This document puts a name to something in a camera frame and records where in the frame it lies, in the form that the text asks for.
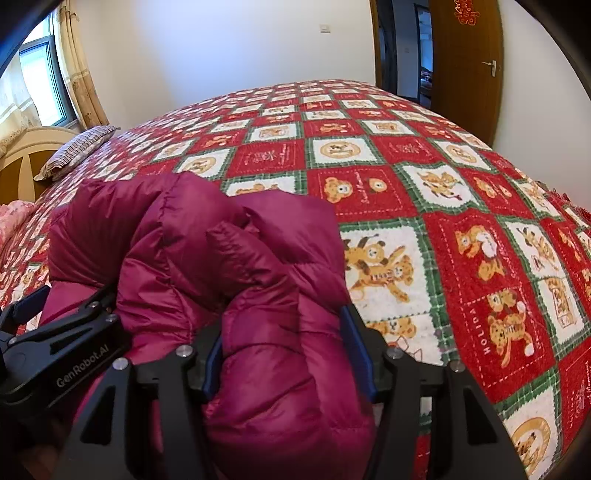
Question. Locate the striped pillow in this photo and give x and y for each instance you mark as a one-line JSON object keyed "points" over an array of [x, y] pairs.
{"points": [[76, 150]]}

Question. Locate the pink pillow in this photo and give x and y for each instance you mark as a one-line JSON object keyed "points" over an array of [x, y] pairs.
{"points": [[16, 221]]}

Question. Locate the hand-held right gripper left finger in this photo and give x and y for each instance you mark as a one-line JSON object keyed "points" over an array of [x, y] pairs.
{"points": [[211, 369]]}

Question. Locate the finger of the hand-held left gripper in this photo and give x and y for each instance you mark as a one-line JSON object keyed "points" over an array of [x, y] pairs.
{"points": [[30, 304], [83, 316]]}

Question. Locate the wooden door frame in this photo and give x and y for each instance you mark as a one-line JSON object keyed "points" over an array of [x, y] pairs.
{"points": [[376, 46]]}

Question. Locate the red printed bear blanket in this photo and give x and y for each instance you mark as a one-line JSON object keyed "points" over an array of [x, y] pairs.
{"points": [[415, 184]]}

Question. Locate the red door decoration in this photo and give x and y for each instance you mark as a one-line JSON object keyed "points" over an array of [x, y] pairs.
{"points": [[467, 13]]}

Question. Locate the beige patterned curtain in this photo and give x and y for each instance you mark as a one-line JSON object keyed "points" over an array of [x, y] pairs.
{"points": [[78, 69]]}

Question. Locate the cream wooden headboard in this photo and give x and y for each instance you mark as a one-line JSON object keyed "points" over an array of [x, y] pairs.
{"points": [[27, 161]]}

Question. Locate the magenta down jacket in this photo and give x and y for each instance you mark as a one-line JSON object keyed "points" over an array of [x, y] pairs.
{"points": [[240, 286]]}

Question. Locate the brown wooden door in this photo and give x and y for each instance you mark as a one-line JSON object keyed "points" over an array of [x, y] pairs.
{"points": [[466, 69]]}

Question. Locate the window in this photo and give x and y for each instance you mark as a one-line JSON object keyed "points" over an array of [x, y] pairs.
{"points": [[46, 78]]}

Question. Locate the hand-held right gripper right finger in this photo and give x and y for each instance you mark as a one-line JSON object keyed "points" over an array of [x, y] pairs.
{"points": [[358, 350]]}

